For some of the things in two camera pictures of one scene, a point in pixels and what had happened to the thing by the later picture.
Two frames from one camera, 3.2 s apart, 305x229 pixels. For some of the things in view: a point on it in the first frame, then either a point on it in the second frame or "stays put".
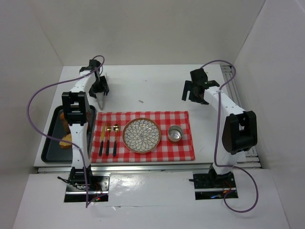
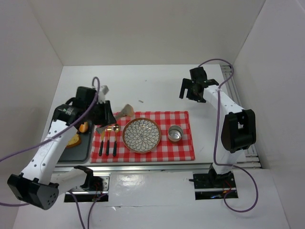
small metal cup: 175,133 stays put
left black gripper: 100,90 → 105,115
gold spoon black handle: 116,128 stays put
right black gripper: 195,92 stays put
